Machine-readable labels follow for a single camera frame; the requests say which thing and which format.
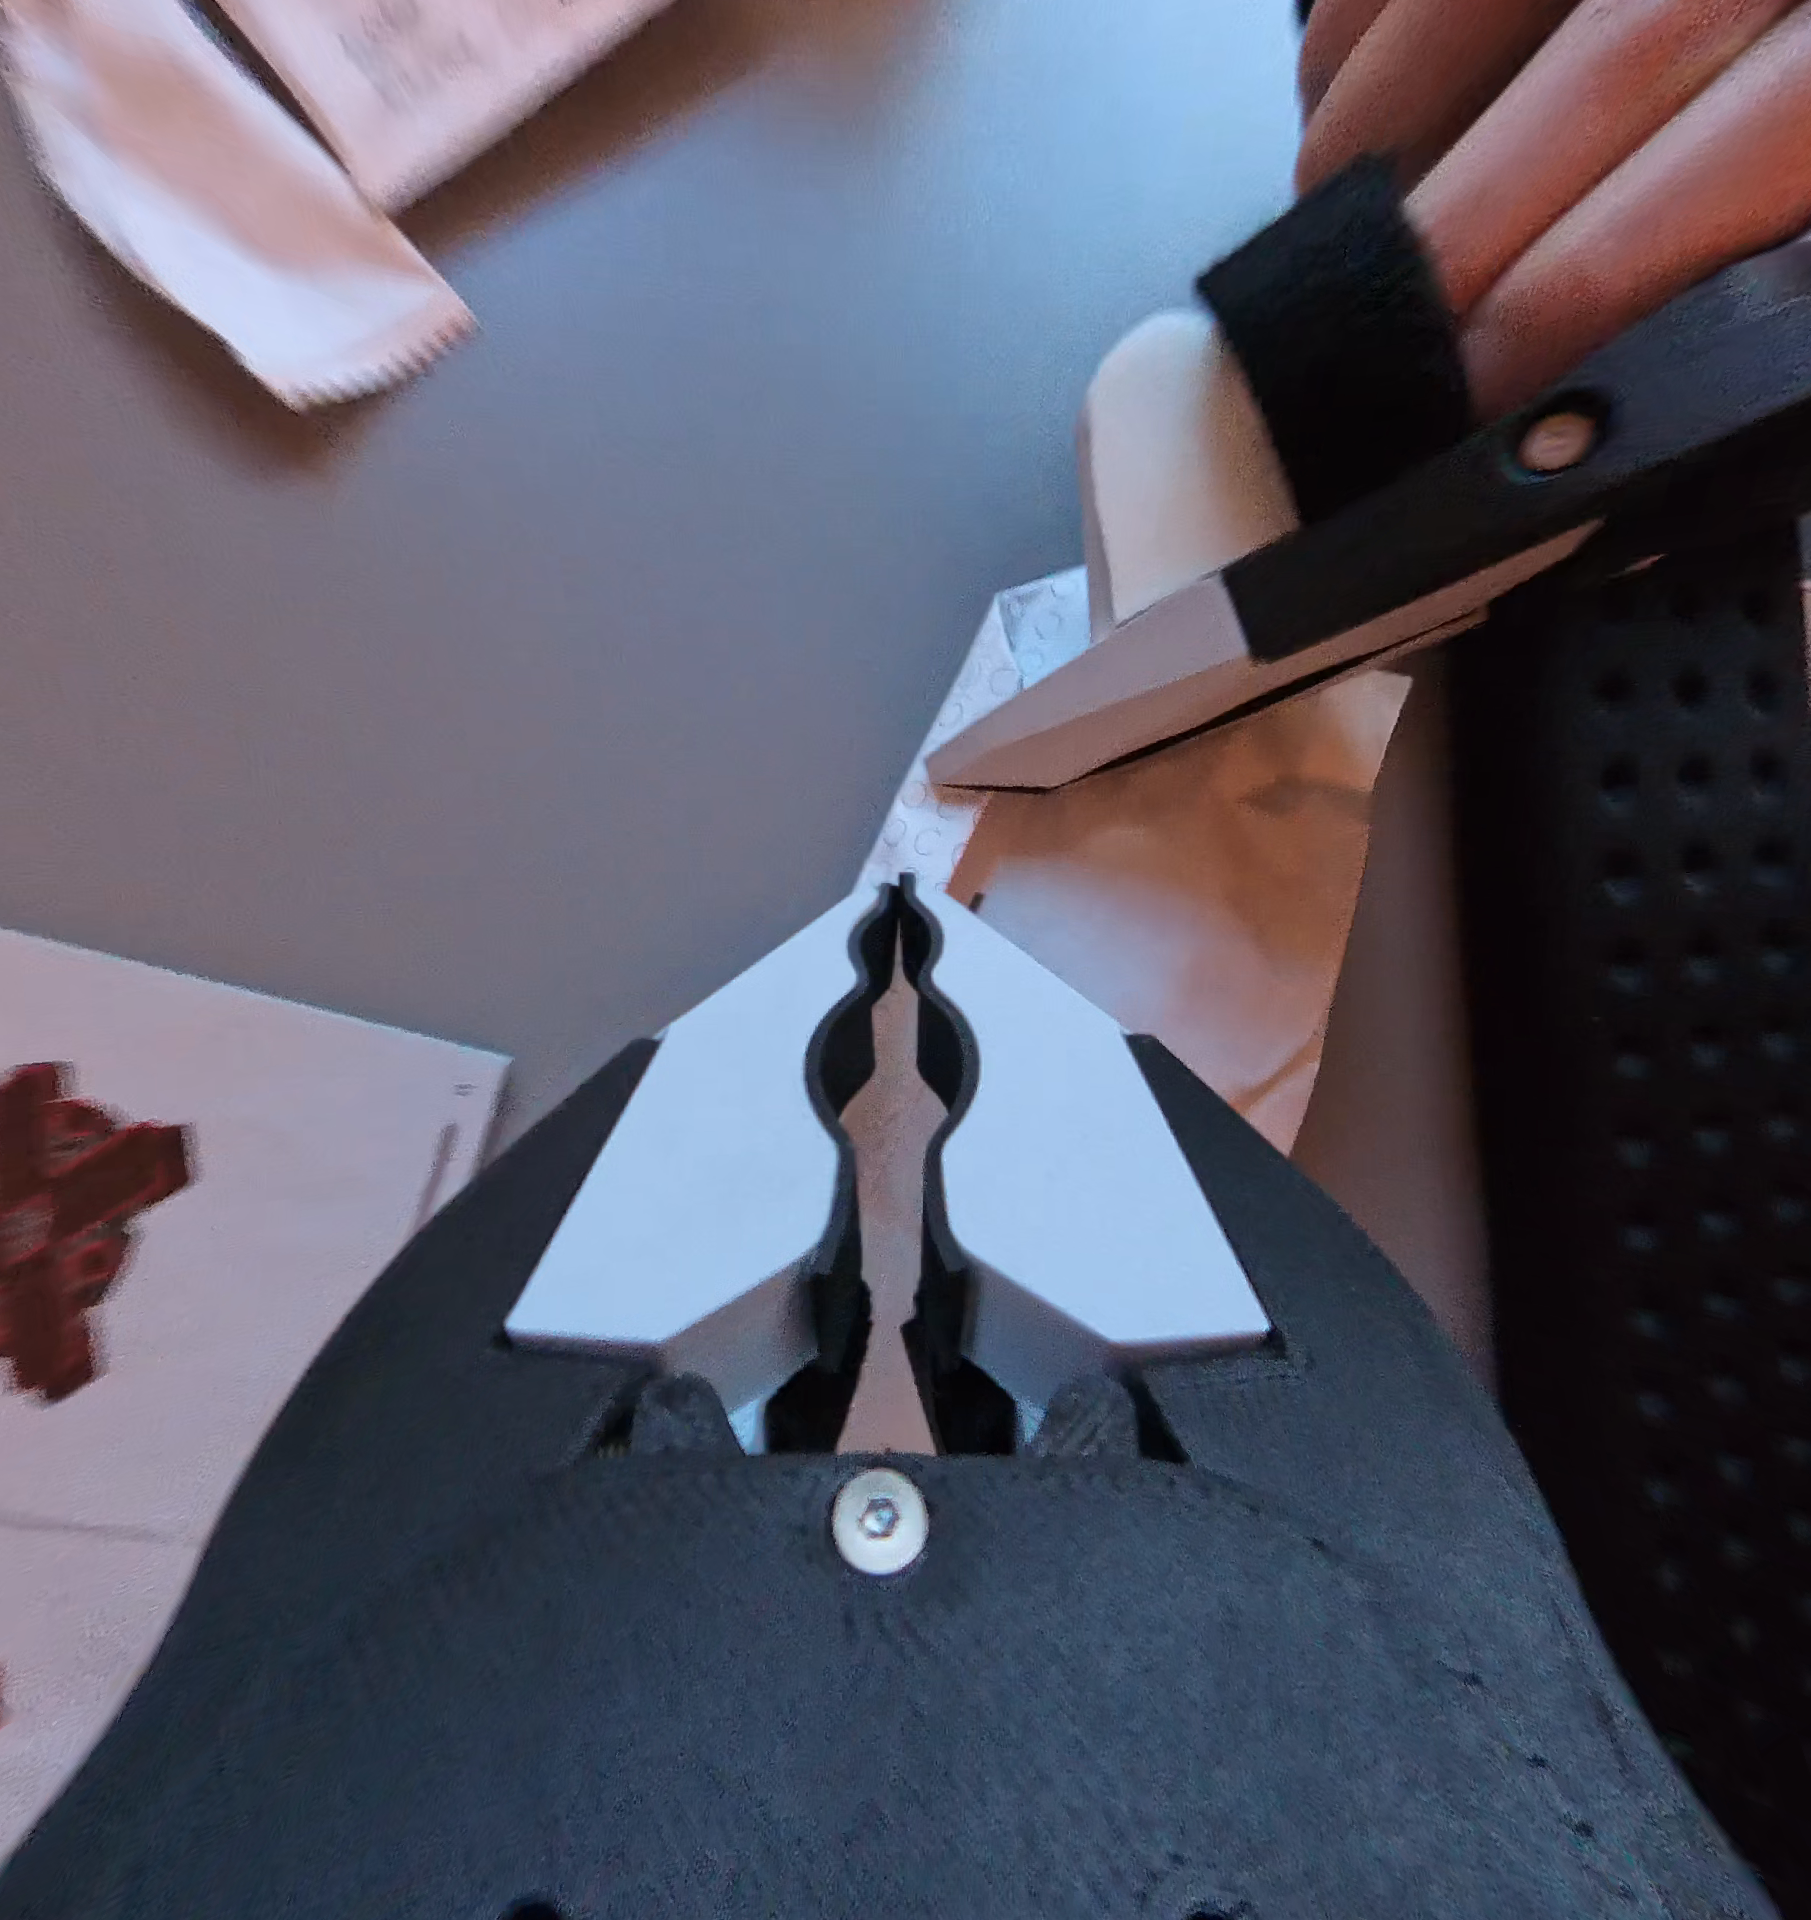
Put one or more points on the torn white paper packet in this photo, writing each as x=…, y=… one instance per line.
x=216, y=225

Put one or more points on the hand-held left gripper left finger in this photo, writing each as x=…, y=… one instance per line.
x=681, y=1201

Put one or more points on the black perforated chair armrest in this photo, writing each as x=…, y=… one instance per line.
x=1671, y=1051

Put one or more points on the open instruction booklet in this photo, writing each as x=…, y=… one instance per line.
x=246, y=1201

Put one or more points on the large white paper bag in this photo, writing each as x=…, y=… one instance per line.
x=1176, y=929

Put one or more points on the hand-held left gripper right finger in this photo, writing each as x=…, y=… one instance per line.
x=1100, y=1201

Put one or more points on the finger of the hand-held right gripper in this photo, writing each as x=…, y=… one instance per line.
x=1326, y=672
x=1115, y=690

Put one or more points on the person's right hand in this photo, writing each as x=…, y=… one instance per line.
x=1595, y=151

